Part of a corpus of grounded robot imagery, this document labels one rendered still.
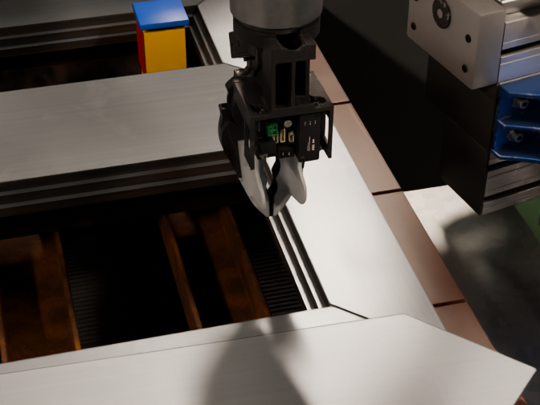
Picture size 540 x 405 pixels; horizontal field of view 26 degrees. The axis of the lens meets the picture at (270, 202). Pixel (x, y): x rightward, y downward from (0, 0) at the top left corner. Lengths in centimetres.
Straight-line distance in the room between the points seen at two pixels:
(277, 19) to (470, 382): 34
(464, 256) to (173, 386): 51
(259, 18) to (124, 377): 32
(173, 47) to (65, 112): 19
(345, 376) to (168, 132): 41
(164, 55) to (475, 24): 41
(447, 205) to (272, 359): 52
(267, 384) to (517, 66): 49
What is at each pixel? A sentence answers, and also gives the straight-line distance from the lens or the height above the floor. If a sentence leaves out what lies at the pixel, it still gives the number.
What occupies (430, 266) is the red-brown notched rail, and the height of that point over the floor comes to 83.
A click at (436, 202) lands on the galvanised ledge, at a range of 147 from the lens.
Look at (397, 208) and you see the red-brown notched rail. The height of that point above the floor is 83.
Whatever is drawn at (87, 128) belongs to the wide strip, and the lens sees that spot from 130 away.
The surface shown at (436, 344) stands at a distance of 103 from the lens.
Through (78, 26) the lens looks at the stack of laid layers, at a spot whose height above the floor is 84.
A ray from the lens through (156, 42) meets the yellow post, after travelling 144.
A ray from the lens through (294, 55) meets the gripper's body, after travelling 92.
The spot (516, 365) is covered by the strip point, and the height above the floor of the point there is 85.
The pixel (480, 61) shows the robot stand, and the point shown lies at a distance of 125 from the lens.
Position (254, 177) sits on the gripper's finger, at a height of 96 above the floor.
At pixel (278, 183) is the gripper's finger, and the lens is 106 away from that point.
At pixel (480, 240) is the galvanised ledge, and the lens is 142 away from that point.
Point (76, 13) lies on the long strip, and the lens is 154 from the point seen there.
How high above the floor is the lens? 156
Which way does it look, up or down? 37 degrees down
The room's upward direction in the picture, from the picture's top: straight up
